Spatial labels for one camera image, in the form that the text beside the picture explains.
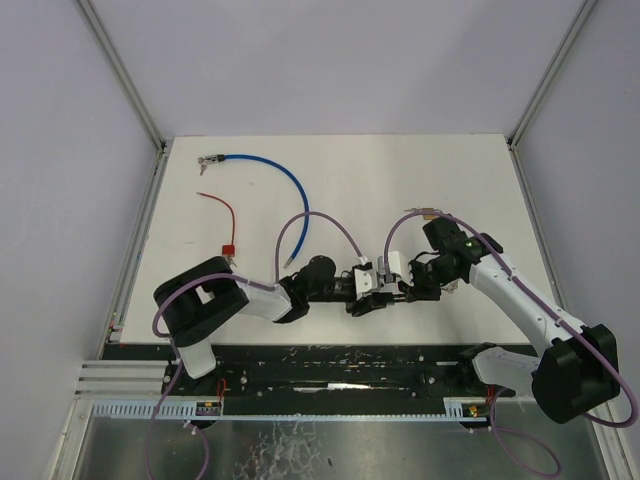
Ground silver keys of long padlock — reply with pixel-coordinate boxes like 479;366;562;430
441;280;459;294

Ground black padlock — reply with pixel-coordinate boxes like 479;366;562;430
367;292;406;310

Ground small brass padlock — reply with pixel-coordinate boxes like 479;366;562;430
422;208;443;221

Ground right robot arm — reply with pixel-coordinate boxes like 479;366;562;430
383;212;622;424

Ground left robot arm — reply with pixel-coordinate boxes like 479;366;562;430
151;255;364;379

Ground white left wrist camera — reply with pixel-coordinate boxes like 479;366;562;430
353;262;378;298

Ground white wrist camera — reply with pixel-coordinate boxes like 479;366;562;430
378;251;413;286
353;262;378;298

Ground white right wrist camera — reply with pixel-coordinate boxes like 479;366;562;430
378;251;413;286

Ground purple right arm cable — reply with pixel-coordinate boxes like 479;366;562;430
382;211;635;429

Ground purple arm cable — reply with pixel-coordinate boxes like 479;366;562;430
382;211;635;429
152;211;371;341

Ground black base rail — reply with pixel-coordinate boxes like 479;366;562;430
99;342;516;401

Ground red cable padlock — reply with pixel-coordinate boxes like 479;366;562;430
196;190;238;257

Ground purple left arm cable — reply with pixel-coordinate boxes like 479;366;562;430
152;211;371;341

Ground blue cable lock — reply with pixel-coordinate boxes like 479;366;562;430
202;154;310;268

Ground keys of blue cable lock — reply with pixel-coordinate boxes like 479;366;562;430
198;157;210;176

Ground right aluminium frame post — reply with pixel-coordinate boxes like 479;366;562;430
506;0;600;150

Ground aluminium frame post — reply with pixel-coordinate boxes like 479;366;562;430
74;0;167;150
506;0;600;150

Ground left aluminium frame post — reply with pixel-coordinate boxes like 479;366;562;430
74;0;167;150

